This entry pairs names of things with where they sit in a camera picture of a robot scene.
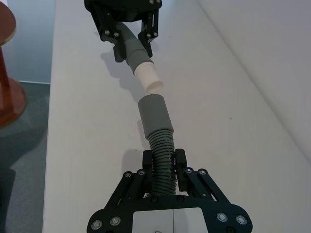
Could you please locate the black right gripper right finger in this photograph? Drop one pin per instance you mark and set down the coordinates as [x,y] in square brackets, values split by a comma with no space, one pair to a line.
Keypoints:
[194,182]

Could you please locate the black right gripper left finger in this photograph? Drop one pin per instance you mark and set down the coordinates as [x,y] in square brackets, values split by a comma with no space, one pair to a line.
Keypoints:
[132,184]

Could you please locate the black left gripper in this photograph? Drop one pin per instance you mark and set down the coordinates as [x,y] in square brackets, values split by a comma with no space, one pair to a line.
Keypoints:
[121,8]

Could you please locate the grey elbow tube white end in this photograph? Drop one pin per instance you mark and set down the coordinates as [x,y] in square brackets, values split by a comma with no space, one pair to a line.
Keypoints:
[137,54]

